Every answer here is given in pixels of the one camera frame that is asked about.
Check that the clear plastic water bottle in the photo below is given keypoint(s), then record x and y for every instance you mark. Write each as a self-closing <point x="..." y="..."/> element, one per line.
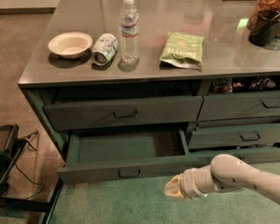
<point x="129" y="29"/>

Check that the black equipment stand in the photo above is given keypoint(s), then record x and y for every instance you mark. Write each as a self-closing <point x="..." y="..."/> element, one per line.
<point x="11" y="148"/>

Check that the white paper bowl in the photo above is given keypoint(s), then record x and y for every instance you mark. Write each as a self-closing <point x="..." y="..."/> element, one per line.
<point x="70" y="45"/>

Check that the dark grey cabinet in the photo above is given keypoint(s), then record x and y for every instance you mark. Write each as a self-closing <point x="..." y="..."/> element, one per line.
<point x="227" y="52"/>

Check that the green chip bag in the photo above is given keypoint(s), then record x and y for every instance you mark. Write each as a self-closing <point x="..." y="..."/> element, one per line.
<point x="183" y="51"/>

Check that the snack bags in drawer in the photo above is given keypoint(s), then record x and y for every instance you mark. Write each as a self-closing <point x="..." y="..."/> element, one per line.
<point x="242" y="84"/>

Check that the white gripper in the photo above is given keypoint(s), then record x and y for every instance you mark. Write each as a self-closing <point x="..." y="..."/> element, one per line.
<point x="187" y="183"/>

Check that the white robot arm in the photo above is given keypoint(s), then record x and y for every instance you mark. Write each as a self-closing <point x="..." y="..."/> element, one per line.
<point x="225" y="173"/>

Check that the green white soda can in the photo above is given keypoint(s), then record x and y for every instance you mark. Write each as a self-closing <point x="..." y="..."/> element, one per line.
<point x="104" y="49"/>

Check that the drawer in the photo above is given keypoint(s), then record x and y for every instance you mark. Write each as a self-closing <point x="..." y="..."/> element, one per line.
<point x="243" y="105"/>
<point x="122" y="112"/>
<point x="235" y="136"/>
<point x="248" y="155"/>
<point x="96" y="158"/>

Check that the black mesh cup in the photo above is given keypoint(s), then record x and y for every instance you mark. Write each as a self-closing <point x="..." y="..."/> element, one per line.
<point x="265" y="28"/>

